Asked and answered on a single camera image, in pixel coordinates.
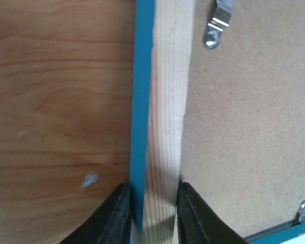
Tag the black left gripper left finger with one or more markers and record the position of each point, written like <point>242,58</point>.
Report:
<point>110,223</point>

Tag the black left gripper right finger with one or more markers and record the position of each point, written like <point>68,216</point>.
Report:
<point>198,223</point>

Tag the blue wooden picture frame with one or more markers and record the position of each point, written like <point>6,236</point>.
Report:
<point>230,121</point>

